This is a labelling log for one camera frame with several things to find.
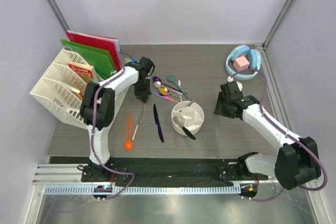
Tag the green folder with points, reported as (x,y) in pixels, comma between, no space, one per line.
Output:
(99,58)

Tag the blue card box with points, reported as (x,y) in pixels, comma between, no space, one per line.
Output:
(133,61)

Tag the orange chopstick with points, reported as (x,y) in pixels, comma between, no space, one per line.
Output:
(128,126)

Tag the gold spoon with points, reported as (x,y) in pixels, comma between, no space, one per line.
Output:
(166,92)

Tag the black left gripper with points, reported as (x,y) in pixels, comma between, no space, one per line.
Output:
(143,96)

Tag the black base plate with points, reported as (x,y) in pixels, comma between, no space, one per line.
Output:
(169,172)

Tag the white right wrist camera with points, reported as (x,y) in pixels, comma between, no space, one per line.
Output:
(232,80)

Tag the white round divided container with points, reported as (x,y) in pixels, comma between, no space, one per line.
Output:
(190,116)

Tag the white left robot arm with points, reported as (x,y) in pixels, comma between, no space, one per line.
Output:
(98,107)

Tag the pink cube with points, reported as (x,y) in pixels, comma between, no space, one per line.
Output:
(241,63)

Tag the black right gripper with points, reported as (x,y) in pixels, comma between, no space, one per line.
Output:
(219,108)

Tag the light blue headphones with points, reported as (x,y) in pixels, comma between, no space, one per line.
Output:
(252,55)

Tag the red folder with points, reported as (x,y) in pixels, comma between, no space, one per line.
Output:
(112,45)

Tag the teal spoon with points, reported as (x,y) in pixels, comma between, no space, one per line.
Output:
(173,80)

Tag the white slotted cable duct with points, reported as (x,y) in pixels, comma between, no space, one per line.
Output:
(104,190)

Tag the white plastic file organizer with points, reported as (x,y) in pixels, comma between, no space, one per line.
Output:
(52,92)

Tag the blue metallic knife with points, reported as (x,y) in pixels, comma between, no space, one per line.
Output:
(157,122)

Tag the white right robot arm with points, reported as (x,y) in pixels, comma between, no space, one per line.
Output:
(296,162)

